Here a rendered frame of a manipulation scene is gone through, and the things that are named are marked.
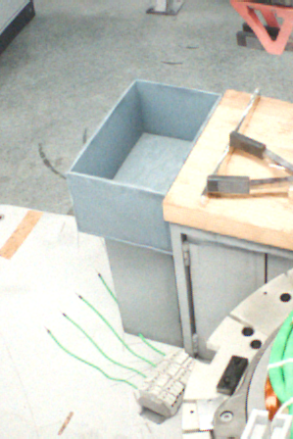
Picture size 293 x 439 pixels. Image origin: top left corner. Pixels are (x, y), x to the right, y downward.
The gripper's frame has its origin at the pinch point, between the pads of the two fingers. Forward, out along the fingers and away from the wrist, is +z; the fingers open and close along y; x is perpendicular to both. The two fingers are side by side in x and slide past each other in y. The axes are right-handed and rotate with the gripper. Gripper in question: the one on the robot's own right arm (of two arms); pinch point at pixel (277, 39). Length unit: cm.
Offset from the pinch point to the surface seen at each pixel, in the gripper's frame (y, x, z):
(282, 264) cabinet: 13.0, 3.3, 17.7
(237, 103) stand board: -2.8, -6.1, 11.9
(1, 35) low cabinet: -144, -148, 110
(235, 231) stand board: 13.9, -1.1, 13.4
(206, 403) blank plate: 35.5, 4.5, 8.6
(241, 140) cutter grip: 6.2, -2.7, 9.1
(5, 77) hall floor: -127, -137, 117
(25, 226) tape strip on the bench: -2, -39, 40
